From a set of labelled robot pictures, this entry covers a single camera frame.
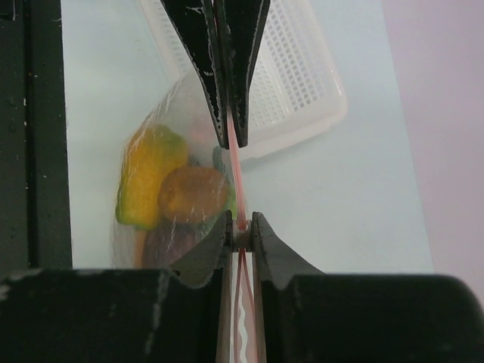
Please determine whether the clear zip top bag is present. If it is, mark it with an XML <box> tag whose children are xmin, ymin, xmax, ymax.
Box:
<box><xmin>109</xmin><ymin>0</ymin><xmax>262</xmax><ymax>363</ymax></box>

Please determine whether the papaya slice with red flesh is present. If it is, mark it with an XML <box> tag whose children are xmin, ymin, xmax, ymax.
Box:
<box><xmin>141</xmin><ymin>220</ymin><xmax>199</xmax><ymax>268</ymax></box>

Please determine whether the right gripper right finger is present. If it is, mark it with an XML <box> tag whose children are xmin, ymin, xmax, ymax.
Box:
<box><xmin>251</xmin><ymin>213</ymin><xmax>483</xmax><ymax>362</ymax></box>

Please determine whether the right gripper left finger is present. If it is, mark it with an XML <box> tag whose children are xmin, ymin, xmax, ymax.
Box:
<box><xmin>1</xmin><ymin>212</ymin><xmax>233</xmax><ymax>362</ymax></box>

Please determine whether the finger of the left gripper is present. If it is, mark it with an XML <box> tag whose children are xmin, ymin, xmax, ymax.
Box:
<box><xmin>162</xmin><ymin>0</ymin><xmax>229</xmax><ymax>148</ymax></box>
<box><xmin>219</xmin><ymin>0</ymin><xmax>271</xmax><ymax>147</ymax></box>

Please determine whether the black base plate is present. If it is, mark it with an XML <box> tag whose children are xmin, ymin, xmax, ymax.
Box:
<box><xmin>1</xmin><ymin>0</ymin><xmax>73</xmax><ymax>274</ymax></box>

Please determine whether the white plastic basket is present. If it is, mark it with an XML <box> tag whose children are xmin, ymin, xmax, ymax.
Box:
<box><xmin>141</xmin><ymin>1</ymin><xmax>347</xmax><ymax>165</ymax></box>

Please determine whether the brown kiwi fruit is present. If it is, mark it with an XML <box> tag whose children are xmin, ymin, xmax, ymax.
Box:
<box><xmin>157</xmin><ymin>166</ymin><xmax>230</xmax><ymax>224</ymax></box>

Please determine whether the yellow green mango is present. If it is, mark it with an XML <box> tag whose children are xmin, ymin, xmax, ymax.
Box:
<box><xmin>115</xmin><ymin>124</ymin><xmax>189</xmax><ymax>230</ymax></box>

